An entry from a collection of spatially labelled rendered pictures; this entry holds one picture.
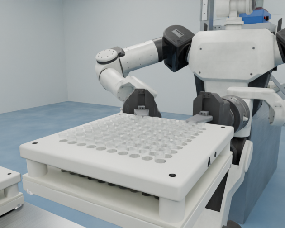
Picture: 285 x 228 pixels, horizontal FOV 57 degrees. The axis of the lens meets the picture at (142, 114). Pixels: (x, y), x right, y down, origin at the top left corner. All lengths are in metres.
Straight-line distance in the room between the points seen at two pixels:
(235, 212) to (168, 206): 1.83
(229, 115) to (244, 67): 0.34
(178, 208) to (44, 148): 0.20
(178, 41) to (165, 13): 4.59
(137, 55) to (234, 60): 0.34
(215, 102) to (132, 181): 0.28
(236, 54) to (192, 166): 0.63
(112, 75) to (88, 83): 5.86
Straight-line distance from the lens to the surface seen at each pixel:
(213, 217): 0.90
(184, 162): 0.31
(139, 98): 0.57
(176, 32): 1.03
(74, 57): 6.99
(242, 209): 2.07
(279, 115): 0.70
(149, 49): 1.00
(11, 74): 6.27
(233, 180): 0.92
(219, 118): 0.52
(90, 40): 6.63
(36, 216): 0.59
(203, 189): 0.36
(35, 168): 0.41
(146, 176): 0.28
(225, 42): 0.90
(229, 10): 0.97
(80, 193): 0.35
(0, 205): 0.61
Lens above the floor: 1.15
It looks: 12 degrees down
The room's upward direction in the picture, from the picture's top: straight up
